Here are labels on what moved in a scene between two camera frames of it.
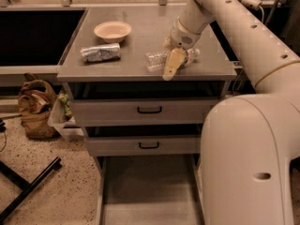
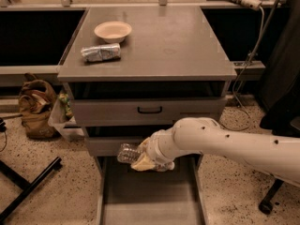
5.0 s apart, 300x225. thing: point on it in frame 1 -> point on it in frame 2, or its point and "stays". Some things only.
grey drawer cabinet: (124, 110) stays
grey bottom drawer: (150, 189) stays
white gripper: (184, 37) -> (155, 149)
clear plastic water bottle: (157, 61) -> (127, 153)
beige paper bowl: (112, 31) stays
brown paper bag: (35, 99) stays
